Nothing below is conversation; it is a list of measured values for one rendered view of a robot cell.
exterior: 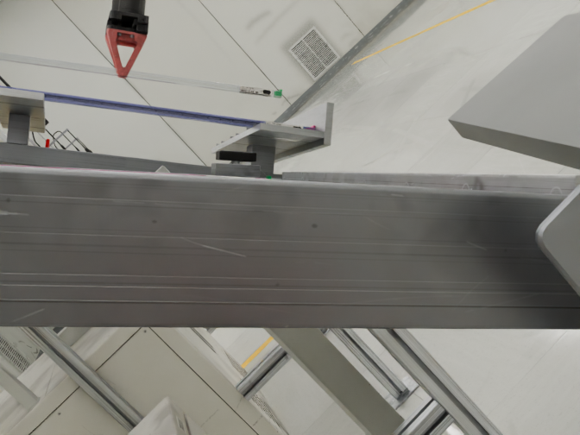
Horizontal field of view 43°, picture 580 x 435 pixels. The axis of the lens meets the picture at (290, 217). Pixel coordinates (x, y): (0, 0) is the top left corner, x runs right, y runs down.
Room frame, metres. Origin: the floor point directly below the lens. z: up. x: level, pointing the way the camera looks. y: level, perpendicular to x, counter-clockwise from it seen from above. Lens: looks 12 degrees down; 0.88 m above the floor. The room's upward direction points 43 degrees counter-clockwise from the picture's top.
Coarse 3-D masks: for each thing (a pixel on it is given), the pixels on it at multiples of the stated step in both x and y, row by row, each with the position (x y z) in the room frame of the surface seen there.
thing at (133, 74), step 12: (12, 60) 1.31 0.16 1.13; (24, 60) 1.31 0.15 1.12; (36, 60) 1.32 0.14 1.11; (48, 60) 1.32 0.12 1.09; (60, 60) 1.32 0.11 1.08; (96, 72) 1.34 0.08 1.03; (108, 72) 1.33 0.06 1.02; (132, 72) 1.34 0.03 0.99; (144, 72) 1.34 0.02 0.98; (180, 84) 1.36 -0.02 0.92; (192, 84) 1.36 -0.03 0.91; (204, 84) 1.36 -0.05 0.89; (216, 84) 1.36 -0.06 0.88; (228, 84) 1.37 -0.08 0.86; (276, 96) 1.38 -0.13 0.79
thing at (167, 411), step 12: (156, 408) 0.95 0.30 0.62; (168, 408) 0.92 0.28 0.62; (180, 408) 0.96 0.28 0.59; (144, 420) 0.95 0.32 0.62; (156, 420) 0.91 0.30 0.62; (168, 420) 0.88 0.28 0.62; (180, 420) 0.90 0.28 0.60; (192, 420) 0.95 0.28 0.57; (132, 432) 0.95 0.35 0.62; (144, 432) 0.91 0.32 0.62; (156, 432) 0.87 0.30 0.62; (168, 432) 0.84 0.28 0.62; (180, 432) 0.84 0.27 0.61; (192, 432) 0.89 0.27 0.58; (204, 432) 0.95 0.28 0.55
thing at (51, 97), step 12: (48, 96) 1.08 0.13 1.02; (60, 96) 1.09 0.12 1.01; (72, 96) 1.09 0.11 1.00; (108, 108) 1.10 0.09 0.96; (120, 108) 1.10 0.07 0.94; (132, 108) 1.10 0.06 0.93; (144, 108) 1.10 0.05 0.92; (156, 108) 1.11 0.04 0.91; (168, 108) 1.11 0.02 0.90; (204, 120) 1.12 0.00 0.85; (216, 120) 1.12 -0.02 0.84; (228, 120) 1.12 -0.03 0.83; (240, 120) 1.12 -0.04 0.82; (252, 120) 1.13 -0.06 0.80
